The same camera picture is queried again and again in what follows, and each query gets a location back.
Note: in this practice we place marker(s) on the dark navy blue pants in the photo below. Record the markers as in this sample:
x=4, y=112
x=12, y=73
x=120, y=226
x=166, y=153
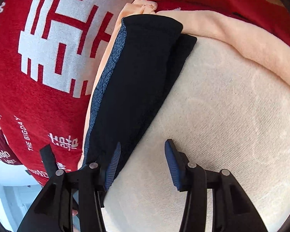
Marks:
x=146, y=59

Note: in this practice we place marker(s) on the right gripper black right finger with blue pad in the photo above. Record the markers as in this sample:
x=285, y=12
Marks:
x=232, y=208

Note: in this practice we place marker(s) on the person's left hand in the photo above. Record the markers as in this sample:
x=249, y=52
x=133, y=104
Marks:
x=75, y=221

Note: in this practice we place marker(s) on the cream beige sofa cushion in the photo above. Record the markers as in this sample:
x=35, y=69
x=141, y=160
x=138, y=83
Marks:
x=223, y=112

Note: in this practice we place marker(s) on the dark red printed cloth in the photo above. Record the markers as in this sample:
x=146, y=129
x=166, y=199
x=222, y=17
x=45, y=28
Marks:
x=7, y=156

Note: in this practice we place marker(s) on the red blanket white characters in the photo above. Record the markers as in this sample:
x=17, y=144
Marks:
x=50, y=51

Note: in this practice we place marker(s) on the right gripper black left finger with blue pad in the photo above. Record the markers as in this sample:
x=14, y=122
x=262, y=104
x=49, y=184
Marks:
x=81, y=190

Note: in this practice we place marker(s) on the peach fleece blanket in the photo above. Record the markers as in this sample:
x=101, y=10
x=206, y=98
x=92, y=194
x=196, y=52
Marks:
x=251, y=42

